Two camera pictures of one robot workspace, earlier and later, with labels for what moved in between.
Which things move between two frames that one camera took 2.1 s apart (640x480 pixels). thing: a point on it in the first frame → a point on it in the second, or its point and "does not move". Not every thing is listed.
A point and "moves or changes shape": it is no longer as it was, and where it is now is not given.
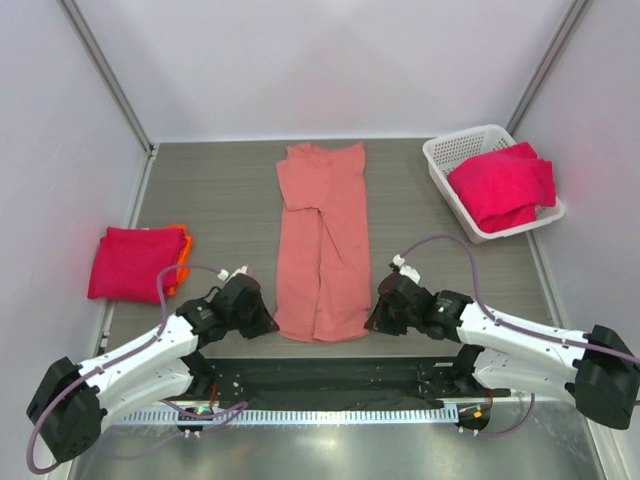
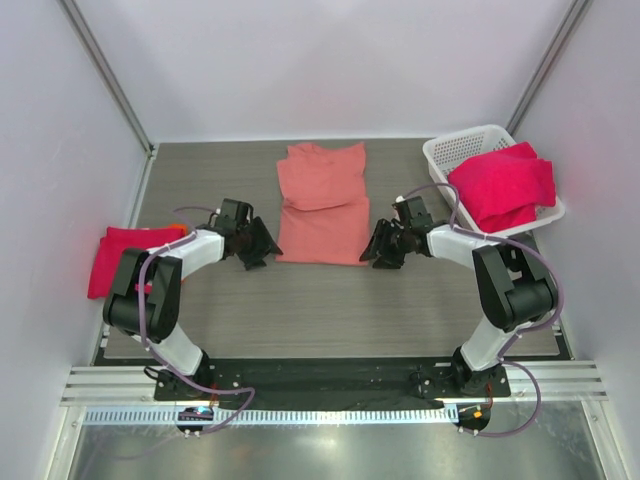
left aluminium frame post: (92, 50) does not move
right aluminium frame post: (545, 63) does not move
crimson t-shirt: (129, 260) does not move
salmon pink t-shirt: (323, 273) moves or changes shape
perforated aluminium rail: (295, 415) does not move
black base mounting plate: (335, 381) does not move
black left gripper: (265, 321) → (265, 244)
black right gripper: (379, 320) → (379, 245)
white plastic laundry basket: (445, 152) does not move
